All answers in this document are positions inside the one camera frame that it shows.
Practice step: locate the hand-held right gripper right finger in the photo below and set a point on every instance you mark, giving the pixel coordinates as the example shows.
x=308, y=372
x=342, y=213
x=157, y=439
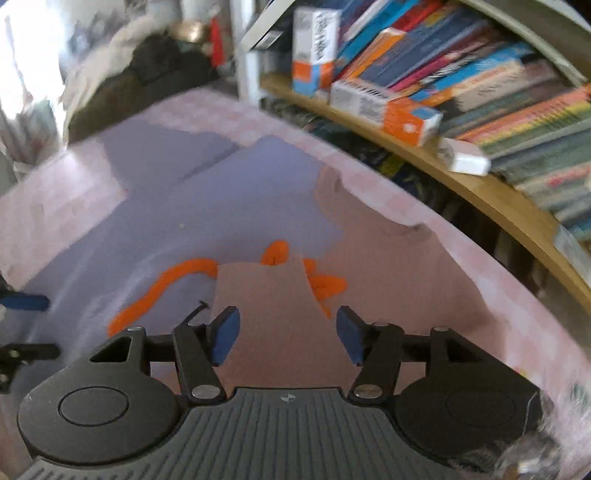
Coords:
x=348, y=334

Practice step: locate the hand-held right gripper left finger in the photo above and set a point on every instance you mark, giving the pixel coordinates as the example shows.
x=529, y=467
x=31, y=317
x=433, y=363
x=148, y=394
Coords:
x=226, y=334

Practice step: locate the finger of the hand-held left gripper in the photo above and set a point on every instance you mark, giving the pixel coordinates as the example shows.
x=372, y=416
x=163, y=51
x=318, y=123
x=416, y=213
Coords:
x=23, y=302
x=27, y=353

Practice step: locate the lavender fleece garment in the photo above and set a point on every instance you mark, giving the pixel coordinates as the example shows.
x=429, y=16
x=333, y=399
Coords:
x=231, y=207

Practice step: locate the row of dark books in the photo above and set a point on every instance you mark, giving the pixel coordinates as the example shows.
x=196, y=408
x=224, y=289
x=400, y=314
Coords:
x=378, y=157

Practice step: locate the wooden bookshelf board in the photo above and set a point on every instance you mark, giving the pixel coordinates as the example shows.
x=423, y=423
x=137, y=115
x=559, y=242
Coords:
x=508, y=203

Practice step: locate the small white box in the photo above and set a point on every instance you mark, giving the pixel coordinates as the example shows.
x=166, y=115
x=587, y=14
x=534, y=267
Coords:
x=464, y=157

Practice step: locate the long white orange box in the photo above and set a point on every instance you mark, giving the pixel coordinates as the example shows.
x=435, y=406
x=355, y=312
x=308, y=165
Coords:
x=383, y=108

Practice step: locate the white cloth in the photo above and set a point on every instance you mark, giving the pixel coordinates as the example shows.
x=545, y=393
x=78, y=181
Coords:
x=97, y=64

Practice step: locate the dark cloth pile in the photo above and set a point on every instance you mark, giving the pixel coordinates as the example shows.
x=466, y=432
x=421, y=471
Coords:
x=138, y=78

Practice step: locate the row of colourful books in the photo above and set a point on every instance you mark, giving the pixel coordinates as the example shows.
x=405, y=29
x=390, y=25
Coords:
x=485, y=92

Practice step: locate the tall white orange box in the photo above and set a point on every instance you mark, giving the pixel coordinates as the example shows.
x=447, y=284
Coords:
x=314, y=50

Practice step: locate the red object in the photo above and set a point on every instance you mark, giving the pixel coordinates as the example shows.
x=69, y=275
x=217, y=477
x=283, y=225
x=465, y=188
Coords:
x=217, y=41

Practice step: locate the brass round object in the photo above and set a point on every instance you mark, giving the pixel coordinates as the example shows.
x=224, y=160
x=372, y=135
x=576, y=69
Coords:
x=187, y=31

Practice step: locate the upper shelf board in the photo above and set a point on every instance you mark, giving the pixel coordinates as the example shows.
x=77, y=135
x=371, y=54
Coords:
x=545, y=32

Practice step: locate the white metal shelf frame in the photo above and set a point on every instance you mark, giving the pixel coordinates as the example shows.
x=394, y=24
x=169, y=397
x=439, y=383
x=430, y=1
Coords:
x=247, y=69

